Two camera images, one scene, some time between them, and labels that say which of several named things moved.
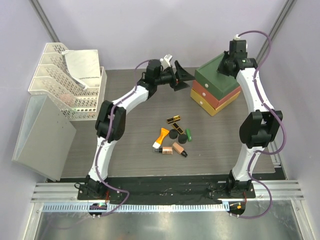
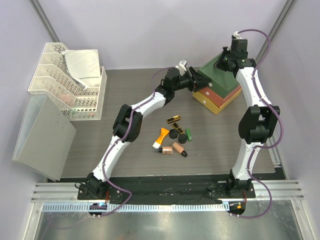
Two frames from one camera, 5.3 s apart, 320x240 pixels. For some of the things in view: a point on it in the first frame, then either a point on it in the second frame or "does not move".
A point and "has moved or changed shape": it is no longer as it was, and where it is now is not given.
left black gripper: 182,75 to 202,81
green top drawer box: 219,85 has moved or changed shape
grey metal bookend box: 45,137 does not move
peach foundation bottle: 179,149 does not move
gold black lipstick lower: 179,129 does not move
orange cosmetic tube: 164,132 does not move
